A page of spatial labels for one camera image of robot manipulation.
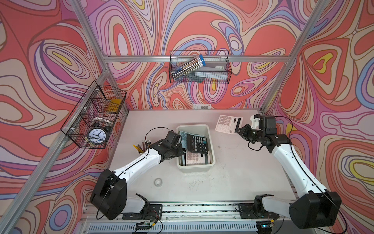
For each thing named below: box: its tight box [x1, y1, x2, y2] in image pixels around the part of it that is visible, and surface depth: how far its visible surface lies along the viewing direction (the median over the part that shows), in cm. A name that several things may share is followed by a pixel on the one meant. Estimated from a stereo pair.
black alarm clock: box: [87, 122, 111, 146], surface depth 69 cm
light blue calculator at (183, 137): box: [179, 130, 198, 150], surface depth 93 cm
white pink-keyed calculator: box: [186, 150, 206, 166], surface depth 88 cm
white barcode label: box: [192, 103, 212, 110], surface depth 125 cm
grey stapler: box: [193, 66, 229, 80], surface depth 90 cm
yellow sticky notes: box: [106, 98, 123, 113], surface depth 80 cm
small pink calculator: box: [215, 115, 244, 135], surface depth 86 cm
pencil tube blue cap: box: [170, 54, 206, 81], surface depth 82 cm
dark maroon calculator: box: [186, 133, 208, 155], surface depth 90 cm
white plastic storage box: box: [176, 124, 216, 174], surface depth 90 cm
